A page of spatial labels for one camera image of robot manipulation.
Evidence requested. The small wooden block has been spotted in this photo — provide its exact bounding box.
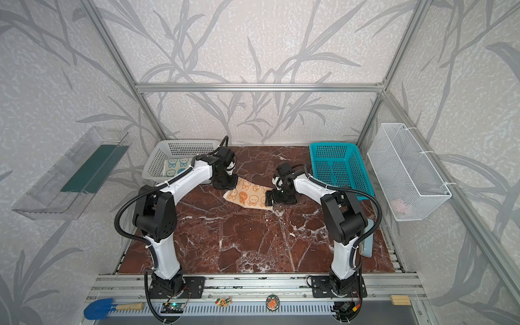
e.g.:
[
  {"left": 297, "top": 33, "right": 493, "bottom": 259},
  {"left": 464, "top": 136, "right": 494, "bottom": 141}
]
[{"left": 390, "top": 295, "right": 412, "bottom": 306}]

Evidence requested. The round orange green badge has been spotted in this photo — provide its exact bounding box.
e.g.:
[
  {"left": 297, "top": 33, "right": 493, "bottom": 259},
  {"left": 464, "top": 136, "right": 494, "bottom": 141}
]
[{"left": 265, "top": 294, "right": 280, "bottom": 312}]

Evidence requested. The left green circuit board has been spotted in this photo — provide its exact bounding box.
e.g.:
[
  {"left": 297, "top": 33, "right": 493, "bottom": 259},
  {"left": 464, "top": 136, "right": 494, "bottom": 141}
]
[{"left": 161, "top": 302, "right": 187, "bottom": 314}]

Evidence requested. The orange patterned towel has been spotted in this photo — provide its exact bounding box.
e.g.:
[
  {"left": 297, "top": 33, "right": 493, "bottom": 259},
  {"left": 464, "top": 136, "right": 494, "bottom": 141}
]
[{"left": 223, "top": 177, "right": 273, "bottom": 211}]

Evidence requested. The left black cable conduit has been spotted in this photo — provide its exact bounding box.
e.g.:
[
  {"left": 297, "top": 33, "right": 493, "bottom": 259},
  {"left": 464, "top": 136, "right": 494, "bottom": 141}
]
[{"left": 113, "top": 135, "right": 230, "bottom": 324}]

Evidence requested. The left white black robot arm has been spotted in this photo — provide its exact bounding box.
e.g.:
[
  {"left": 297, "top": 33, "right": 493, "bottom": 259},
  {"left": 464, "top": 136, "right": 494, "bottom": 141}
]
[{"left": 133, "top": 146, "right": 238, "bottom": 296}]

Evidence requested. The white perforated plastic basket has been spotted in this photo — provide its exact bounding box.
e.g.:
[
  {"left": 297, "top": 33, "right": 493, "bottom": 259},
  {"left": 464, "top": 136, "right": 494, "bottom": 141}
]
[{"left": 142, "top": 139, "right": 219, "bottom": 182}]

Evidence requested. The clear acrylic wall shelf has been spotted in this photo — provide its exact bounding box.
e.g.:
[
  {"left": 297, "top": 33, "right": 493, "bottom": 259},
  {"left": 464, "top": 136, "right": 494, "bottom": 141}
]
[{"left": 12, "top": 127, "right": 132, "bottom": 221}]

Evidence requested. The small orange green sticker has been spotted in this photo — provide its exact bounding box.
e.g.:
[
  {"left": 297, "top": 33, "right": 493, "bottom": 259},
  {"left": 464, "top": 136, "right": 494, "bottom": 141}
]
[{"left": 215, "top": 297, "right": 232, "bottom": 307}]

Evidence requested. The bear print towel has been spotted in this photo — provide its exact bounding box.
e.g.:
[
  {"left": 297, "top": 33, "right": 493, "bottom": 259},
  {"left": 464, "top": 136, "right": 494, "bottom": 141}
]
[{"left": 162, "top": 158, "right": 191, "bottom": 178}]

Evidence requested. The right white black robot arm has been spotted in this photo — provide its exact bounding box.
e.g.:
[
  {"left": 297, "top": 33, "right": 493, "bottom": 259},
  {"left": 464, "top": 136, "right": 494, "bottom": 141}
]
[{"left": 265, "top": 162, "right": 368, "bottom": 298}]

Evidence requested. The white wire mesh basket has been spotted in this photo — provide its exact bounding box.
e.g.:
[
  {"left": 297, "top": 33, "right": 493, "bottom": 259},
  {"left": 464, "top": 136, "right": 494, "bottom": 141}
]
[{"left": 368, "top": 123, "right": 452, "bottom": 222}]

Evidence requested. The teal perforated plastic basket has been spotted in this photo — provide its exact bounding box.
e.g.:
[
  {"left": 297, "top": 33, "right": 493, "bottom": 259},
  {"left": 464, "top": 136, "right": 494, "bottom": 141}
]
[{"left": 310, "top": 142, "right": 375, "bottom": 196}]

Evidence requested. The pink object in wire basket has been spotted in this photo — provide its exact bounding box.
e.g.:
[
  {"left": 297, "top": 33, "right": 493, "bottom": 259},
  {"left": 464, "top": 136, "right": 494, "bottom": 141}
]
[{"left": 391, "top": 199, "right": 412, "bottom": 215}]

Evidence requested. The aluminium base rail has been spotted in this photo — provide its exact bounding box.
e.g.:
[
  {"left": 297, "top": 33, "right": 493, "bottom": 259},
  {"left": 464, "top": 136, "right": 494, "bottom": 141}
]
[{"left": 83, "top": 273, "right": 427, "bottom": 316}]

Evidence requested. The light blue sponge block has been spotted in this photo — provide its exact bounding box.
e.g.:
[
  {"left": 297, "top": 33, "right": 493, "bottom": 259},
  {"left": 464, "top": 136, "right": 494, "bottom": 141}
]
[{"left": 359, "top": 219, "right": 375, "bottom": 258}]

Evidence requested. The blue toy shovel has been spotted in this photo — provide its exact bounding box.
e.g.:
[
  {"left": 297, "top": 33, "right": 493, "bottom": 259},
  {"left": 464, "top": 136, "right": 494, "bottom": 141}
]
[{"left": 83, "top": 298, "right": 144, "bottom": 320}]

